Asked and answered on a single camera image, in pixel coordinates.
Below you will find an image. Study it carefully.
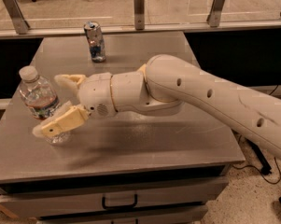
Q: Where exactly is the black floor cable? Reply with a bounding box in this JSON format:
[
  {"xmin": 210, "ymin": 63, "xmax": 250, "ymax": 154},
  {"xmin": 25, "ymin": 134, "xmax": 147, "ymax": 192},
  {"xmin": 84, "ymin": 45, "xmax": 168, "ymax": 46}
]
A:
[{"xmin": 232, "ymin": 133, "xmax": 281, "ymax": 186}]

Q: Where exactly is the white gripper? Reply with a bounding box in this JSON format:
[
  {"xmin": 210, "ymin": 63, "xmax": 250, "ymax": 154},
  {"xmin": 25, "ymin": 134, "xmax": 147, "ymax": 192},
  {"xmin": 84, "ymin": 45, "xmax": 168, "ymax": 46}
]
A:
[{"xmin": 32, "ymin": 73, "xmax": 117, "ymax": 138}]

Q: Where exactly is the black metal stand leg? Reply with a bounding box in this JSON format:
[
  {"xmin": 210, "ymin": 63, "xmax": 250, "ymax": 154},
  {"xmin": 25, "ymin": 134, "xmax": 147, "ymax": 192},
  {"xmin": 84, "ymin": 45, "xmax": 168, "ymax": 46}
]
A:
[{"xmin": 247, "ymin": 140, "xmax": 272, "ymax": 175}]

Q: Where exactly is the grey upper drawer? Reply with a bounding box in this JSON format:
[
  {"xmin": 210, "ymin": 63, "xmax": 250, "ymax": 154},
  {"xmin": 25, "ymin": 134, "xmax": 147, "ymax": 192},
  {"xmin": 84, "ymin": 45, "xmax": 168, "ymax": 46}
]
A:
[{"xmin": 0, "ymin": 176, "xmax": 228, "ymax": 217}]

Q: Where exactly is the grey drawer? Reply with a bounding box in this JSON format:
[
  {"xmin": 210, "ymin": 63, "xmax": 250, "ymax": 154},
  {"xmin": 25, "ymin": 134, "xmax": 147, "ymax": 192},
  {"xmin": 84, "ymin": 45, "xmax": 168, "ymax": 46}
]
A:
[
  {"xmin": 37, "ymin": 205, "xmax": 208, "ymax": 224},
  {"xmin": 0, "ymin": 176, "xmax": 228, "ymax": 217}
]

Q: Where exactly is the silver blue soda can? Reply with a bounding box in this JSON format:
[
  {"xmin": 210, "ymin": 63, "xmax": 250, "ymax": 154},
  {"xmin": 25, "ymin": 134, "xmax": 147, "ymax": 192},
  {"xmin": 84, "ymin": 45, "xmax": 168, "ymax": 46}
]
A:
[{"xmin": 83, "ymin": 21, "xmax": 105, "ymax": 63}]

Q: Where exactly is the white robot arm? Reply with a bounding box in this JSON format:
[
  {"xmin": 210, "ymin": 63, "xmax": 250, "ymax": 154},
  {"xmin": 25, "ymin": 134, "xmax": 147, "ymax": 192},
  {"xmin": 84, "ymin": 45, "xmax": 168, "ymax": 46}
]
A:
[{"xmin": 33, "ymin": 54, "xmax": 281, "ymax": 160}]

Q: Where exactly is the clear plastic water bottle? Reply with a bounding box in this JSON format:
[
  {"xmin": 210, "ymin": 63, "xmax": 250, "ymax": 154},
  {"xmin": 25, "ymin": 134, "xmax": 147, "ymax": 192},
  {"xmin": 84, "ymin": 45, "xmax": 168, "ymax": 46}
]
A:
[{"xmin": 18, "ymin": 65, "xmax": 72, "ymax": 146}]

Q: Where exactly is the black drawer handle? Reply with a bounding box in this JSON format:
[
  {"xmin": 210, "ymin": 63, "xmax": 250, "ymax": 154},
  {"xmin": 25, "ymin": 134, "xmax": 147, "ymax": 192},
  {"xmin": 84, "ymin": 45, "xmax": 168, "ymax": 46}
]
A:
[{"xmin": 101, "ymin": 194, "xmax": 138, "ymax": 210}]

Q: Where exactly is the middle metal railing post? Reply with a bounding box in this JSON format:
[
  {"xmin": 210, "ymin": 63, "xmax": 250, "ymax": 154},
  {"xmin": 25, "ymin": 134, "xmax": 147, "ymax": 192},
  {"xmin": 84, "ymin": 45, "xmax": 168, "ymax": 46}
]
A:
[{"xmin": 133, "ymin": 0, "xmax": 145, "ymax": 30}]

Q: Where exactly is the left metal railing post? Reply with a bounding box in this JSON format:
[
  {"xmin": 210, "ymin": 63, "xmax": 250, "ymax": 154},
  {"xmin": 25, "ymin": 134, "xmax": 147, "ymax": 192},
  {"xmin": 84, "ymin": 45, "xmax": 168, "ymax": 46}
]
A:
[{"xmin": 2, "ymin": 0, "xmax": 30, "ymax": 35}]

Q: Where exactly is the grey lower drawer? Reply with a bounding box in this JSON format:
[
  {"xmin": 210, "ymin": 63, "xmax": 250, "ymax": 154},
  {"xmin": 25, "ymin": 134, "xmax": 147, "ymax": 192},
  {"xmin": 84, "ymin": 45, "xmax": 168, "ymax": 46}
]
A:
[{"xmin": 37, "ymin": 205, "xmax": 208, "ymax": 224}]

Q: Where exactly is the metal railing post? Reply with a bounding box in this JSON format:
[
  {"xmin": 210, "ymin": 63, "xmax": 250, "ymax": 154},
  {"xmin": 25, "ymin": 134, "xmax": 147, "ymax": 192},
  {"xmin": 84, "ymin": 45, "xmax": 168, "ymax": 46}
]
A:
[
  {"xmin": 133, "ymin": 0, "xmax": 145, "ymax": 30},
  {"xmin": 206, "ymin": 0, "xmax": 225, "ymax": 27},
  {"xmin": 2, "ymin": 0, "xmax": 30, "ymax": 35}
]

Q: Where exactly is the right metal railing post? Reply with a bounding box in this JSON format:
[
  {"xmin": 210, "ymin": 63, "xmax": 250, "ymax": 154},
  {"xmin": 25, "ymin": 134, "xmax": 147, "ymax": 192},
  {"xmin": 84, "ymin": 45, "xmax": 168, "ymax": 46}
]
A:
[{"xmin": 206, "ymin": 0, "xmax": 225, "ymax": 27}]

